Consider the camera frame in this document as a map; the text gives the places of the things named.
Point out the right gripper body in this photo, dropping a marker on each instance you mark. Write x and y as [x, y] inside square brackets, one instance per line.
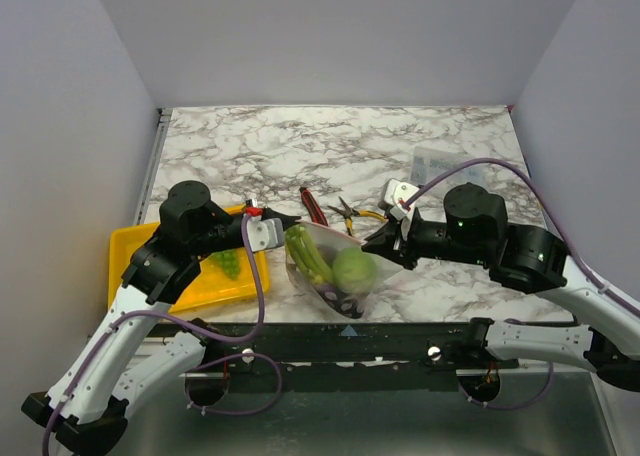
[400, 243]

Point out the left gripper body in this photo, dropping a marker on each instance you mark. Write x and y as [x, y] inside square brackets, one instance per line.
[223, 234]

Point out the green toy grapes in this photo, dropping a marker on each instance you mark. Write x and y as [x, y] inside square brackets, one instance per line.
[228, 262]

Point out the green toy cabbage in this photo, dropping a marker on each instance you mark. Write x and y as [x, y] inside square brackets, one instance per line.
[354, 271]

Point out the green toy celery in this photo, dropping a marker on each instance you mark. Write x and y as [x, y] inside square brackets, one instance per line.
[306, 255]

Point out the clear zip top bag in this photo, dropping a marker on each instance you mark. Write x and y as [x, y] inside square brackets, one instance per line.
[329, 242]

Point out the purple toy eggplant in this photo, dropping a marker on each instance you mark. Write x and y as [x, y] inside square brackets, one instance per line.
[349, 305]

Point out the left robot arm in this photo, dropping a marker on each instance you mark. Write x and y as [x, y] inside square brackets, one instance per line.
[139, 347]

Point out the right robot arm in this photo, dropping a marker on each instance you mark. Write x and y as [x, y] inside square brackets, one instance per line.
[530, 260]

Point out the red black utility knife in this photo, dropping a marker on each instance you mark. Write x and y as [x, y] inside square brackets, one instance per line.
[312, 207]

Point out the yellow plastic tray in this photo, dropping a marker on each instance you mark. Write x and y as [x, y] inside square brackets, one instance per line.
[210, 288]

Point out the clear screw organizer box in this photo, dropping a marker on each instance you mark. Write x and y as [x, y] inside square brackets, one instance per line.
[427, 164]

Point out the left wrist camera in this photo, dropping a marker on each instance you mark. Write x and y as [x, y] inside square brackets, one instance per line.
[264, 227]

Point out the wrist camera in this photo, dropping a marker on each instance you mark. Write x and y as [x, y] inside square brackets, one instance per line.
[393, 197]
[264, 227]

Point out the yellow handled pliers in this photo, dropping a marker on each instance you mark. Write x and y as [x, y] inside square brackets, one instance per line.
[349, 213]

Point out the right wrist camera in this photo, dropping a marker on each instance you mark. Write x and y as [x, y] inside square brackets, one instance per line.
[393, 197]

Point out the black base frame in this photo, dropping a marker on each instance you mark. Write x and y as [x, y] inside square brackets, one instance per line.
[317, 357]

